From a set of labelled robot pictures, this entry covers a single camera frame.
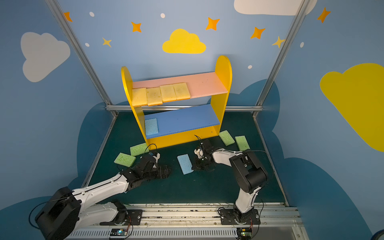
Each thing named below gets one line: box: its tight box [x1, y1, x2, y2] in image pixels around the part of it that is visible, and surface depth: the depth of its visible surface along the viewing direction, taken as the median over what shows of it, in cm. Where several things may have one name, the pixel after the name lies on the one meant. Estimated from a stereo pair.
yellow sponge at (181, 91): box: [173, 82, 191, 101], surface depth 75 cm
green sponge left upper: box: [130, 143, 150, 156], surface depth 100 cm
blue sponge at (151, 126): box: [145, 118, 159, 136], surface depth 95 cm
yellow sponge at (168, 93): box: [159, 84, 177, 103], surface depth 73 cm
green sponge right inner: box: [219, 130, 235, 146], surface depth 107 cm
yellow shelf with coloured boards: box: [121, 55, 233, 150], surface depth 95 cm
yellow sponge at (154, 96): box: [146, 87, 163, 107], surface depth 72 cm
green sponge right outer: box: [235, 135, 251, 151], surface depth 104 cm
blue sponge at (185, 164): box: [177, 154, 194, 175], surface depth 92 cm
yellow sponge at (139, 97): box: [132, 87, 148, 108], surface depth 70 cm
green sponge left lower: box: [113, 152, 136, 168], surface depth 95 cm
